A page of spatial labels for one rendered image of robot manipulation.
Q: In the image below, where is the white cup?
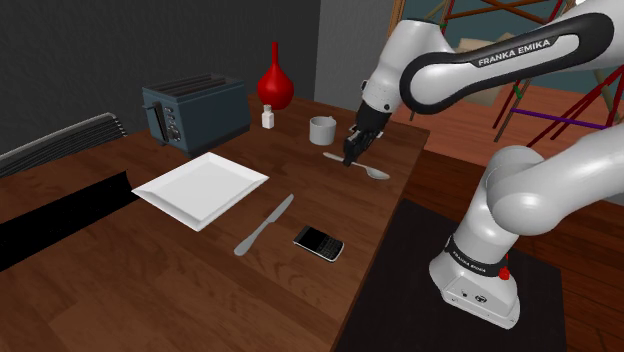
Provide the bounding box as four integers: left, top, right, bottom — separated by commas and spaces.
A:
308, 115, 338, 146

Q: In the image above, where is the silver spoon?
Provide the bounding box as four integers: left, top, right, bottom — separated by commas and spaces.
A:
322, 151, 392, 181

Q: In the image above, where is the red vase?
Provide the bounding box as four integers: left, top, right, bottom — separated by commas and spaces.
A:
256, 41, 296, 112

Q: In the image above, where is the black phone with keypad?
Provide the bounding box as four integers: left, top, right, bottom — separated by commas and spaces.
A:
292, 224, 346, 264

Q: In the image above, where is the silver knife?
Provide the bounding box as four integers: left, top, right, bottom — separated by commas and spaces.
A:
233, 193, 296, 258

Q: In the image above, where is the dark blue toaster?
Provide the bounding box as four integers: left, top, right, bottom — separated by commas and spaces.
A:
141, 73, 252, 159

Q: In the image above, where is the dark robot stand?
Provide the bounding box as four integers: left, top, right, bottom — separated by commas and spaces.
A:
335, 197, 570, 352

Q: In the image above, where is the white square plate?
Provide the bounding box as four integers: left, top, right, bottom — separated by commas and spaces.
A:
130, 151, 271, 233

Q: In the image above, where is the brown wooden table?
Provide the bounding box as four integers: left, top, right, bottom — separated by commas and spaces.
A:
0, 94, 432, 352

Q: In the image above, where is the grey ribbed panel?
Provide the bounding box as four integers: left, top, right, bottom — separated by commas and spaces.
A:
0, 112, 128, 180

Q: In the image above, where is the red and brown rod frame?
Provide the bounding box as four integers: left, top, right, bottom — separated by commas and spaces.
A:
387, 0, 624, 148

